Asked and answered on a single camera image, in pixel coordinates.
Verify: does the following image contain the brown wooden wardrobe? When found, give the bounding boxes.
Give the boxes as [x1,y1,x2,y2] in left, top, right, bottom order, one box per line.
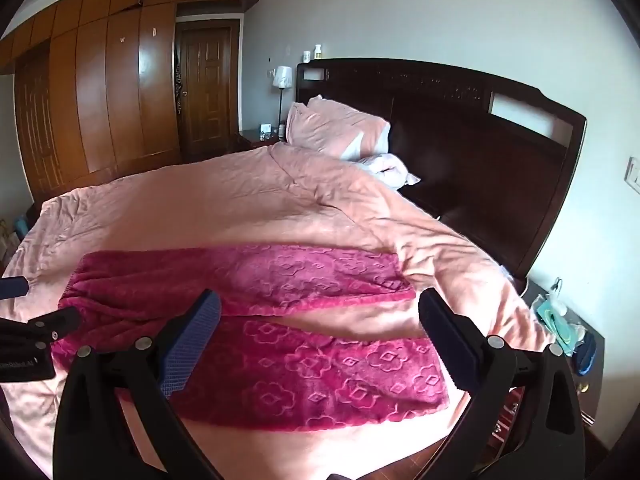
[1,0,258,203]

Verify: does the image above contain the white bedside lamp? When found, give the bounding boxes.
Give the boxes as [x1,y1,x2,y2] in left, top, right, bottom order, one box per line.
[272,65,293,139]

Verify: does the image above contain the dark left nightstand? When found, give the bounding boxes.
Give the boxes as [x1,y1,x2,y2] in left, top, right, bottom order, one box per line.
[235,129,279,152]

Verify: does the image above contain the dark wooden headboard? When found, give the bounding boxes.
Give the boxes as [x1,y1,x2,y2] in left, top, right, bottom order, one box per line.
[295,58,587,280]

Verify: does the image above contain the white pink pillow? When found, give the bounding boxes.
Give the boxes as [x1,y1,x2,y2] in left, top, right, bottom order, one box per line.
[357,153,421,191]

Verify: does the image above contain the dark nightstand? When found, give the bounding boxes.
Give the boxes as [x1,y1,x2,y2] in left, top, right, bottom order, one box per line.
[521,278,605,426]
[235,129,279,152]

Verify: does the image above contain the magenta fleece pants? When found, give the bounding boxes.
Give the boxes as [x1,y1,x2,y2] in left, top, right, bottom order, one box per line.
[53,244,449,431]

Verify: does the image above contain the brown wooden door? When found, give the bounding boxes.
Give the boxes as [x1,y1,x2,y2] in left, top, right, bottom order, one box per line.
[176,18,240,162]

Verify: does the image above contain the pink bed duvet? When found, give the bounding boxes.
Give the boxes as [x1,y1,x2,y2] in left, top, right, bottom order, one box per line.
[1,143,549,479]

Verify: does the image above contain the white wall switch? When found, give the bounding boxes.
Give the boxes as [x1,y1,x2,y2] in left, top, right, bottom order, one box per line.
[625,157,640,193]

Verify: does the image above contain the dark right nightstand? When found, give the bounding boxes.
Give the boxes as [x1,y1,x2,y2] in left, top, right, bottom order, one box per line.
[521,278,605,426]

